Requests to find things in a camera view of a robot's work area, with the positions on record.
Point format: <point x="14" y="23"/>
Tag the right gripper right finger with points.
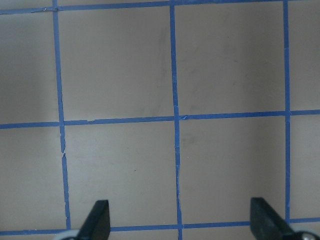
<point x="267" y="224"/>

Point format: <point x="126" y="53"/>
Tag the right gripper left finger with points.
<point x="97" y="225"/>

